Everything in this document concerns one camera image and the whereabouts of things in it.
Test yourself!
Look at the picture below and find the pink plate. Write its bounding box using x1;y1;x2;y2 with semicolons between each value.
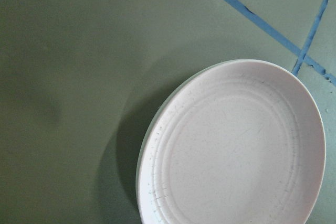
139;60;326;223

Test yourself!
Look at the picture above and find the cream white plate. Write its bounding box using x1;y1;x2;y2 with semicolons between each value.
135;60;239;211

